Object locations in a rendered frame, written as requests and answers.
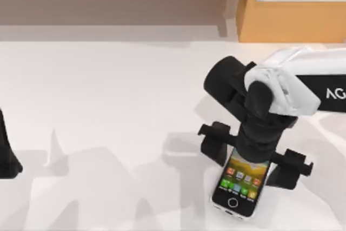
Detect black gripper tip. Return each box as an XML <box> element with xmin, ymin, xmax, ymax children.
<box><xmin>0</xmin><ymin>109</ymin><xmax>24</xmax><ymax>180</ymax></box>

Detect wooden drawer front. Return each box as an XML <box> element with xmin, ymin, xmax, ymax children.
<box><xmin>238</xmin><ymin>0</ymin><xmax>346</xmax><ymax>44</ymax></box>

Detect wooden cupboard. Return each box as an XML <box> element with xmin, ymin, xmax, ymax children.
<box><xmin>236</xmin><ymin>0</ymin><xmax>346</xmax><ymax>44</ymax></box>

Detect black smartphone with colourful screen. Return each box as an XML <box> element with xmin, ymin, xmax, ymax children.
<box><xmin>210</xmin><ymin>146</ymin><xmax>271</xmax><ymax>219</ymax></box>

